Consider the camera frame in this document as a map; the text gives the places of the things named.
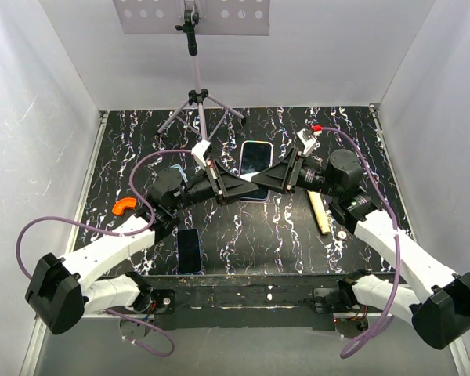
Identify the cream toy microphone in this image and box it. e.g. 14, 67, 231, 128
307, 190, 331, 235

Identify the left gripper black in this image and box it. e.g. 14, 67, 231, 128
169, 158, 258, 212

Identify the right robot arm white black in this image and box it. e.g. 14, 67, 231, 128
242, 150, 470, 349

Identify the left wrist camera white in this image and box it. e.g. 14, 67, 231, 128
191, 139, 212, 170

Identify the orange curved piece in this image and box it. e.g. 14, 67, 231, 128
111, 197, 138, 216

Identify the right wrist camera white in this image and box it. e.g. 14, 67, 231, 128
297, 125, 322, 157

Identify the black phone without case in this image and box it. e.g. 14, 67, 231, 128
177, 229, 201, 274

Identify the purple cable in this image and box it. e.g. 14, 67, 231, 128
320, 127, 403, 360
15, 148, 204, 358

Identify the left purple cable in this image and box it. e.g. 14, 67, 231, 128
15, 148, 204, 358

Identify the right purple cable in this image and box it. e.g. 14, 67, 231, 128
320, 127, 403, 360

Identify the aluminium front rail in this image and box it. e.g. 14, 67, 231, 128
19, 284, 470, 376

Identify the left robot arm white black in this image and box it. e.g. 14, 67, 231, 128
25, 161, 258, 334

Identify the music stand with tripod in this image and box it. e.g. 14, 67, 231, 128
113, 0, 271, 140

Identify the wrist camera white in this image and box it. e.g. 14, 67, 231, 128
297, 125, 322, 157
191, 139, 212, 170

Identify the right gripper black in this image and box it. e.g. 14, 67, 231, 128
250, 147, 339, 199

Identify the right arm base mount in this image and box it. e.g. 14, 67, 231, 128
299, 287, 381, 316

